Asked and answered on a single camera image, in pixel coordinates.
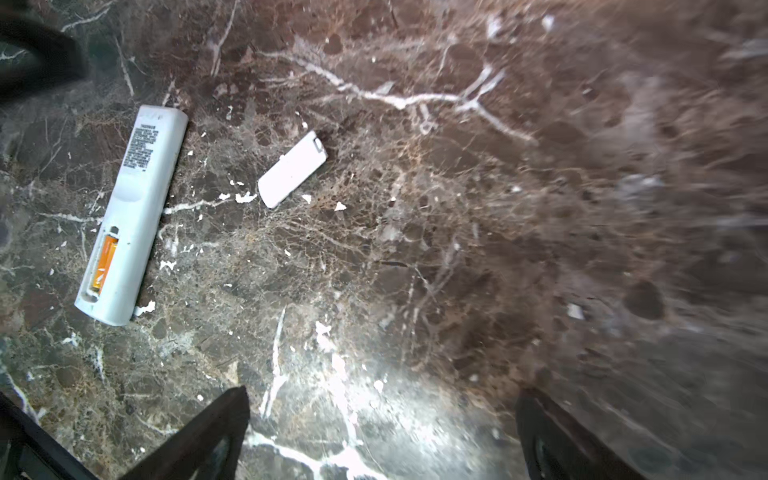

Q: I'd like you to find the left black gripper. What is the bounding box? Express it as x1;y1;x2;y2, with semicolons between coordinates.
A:
1;11;88;102

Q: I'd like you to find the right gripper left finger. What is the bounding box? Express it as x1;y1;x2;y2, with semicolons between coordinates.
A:
123;386;250;479

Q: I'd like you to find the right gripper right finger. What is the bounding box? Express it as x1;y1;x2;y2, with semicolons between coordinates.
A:
515;387;644;480

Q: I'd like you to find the white remote control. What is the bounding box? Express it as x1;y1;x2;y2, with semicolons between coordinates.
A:
74;105;188;326

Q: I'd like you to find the orange battery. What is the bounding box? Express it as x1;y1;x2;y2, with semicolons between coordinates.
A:
90;235;119;294

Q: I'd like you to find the white battery cover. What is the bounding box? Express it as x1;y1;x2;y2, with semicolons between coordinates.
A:
257;131;328;209

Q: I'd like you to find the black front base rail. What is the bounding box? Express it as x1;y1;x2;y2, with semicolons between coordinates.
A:
1;394;97;480

